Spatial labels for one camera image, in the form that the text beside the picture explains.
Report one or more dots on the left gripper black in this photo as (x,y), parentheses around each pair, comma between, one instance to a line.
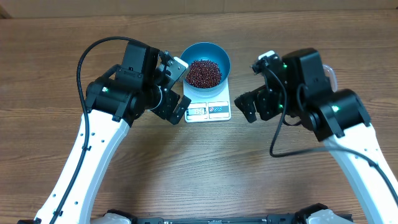
(168,101)

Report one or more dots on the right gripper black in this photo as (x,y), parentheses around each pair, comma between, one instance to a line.
(263,101)

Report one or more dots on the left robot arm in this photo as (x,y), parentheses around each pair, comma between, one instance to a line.
(111,103)

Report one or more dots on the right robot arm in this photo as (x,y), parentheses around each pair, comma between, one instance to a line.
(296,85)

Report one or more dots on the white digital kitchen scale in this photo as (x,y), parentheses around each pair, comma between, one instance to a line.
(208,104)

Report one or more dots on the red beans in bowl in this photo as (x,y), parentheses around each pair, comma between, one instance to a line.
(204,74)

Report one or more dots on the blue plastic bowl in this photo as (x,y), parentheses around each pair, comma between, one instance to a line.
(208,51)

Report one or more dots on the clear plastic container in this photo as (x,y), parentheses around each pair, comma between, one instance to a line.
(330,73)

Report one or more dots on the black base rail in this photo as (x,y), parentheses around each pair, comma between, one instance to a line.
(268,219)

